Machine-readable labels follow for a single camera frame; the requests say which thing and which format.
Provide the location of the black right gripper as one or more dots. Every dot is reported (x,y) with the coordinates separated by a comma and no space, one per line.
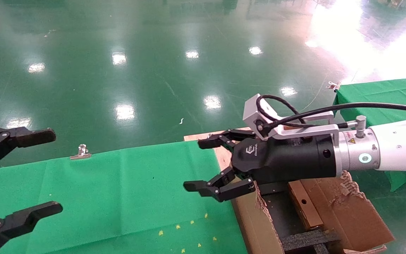
(287,160)

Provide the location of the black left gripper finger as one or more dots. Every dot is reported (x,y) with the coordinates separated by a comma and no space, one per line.
(23,220)
(30,137)

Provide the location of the small brown cardboard box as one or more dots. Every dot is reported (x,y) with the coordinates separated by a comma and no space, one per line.
(305,208)

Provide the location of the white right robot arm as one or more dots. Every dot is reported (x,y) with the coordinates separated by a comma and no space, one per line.
(397,148)

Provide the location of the large open cardboard carton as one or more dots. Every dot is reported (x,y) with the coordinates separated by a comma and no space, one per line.
(354,211)

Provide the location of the silver metal binder clip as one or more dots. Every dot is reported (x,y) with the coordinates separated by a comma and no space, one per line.
(334,85)
(81,152)

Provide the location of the large green tablecloth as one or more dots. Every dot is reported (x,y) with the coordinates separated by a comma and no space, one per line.
(100,190)

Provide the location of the black flat foam insert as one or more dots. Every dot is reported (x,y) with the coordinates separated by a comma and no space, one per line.
(308,241)

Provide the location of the green tablecloth with hanging corner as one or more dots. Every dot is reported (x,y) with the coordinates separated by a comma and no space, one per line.
(379,93)

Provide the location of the silver camera mount bracket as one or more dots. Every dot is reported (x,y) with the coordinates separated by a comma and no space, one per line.
(305,131)

